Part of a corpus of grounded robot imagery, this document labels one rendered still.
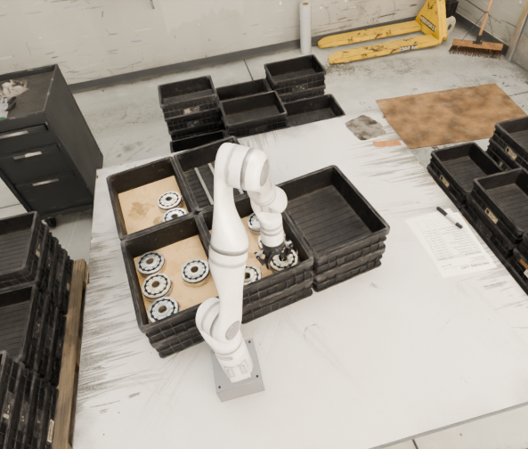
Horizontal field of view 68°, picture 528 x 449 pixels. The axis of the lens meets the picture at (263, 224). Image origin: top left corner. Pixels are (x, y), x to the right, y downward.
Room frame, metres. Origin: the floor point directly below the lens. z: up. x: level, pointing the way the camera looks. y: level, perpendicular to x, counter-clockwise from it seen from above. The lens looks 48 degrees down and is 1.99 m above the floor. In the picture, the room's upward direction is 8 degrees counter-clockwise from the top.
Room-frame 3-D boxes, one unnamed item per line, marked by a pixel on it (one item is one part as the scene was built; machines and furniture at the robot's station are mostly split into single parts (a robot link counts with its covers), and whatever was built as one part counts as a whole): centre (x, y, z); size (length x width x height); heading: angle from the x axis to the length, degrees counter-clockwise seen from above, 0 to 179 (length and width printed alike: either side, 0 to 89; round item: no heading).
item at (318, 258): (1.00, -0.24, 0.92); 0.40 x 0.30 x 0.02; 17
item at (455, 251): (0.93, -0.74, 0.70); 0.33 x 0.23 x 0.01; 7
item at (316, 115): (2.34, -0.43, 0.31); 0.40 x 0.30 x 0.34; 97
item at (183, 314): (0.82, 0.33, 0.92); 0.40 x 0.30 x 0.02; 17
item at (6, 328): (0.96, 1.26, 0.31); 0.40 x 0.30 x 0.34; 7
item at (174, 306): (0.69, 0.37, 0.86); 0.10 x 0.10 x 0.01
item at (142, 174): (1.20, 0.45, 0.87); 0.40 x 0.30 x 0.11; 17
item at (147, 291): (0.80, 0.40, 0.86); 0.10 x 0.10 x 0.01
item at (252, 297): (0.91, 0.05, 0.87); 0.40 x 0.30 x 0.11; 17
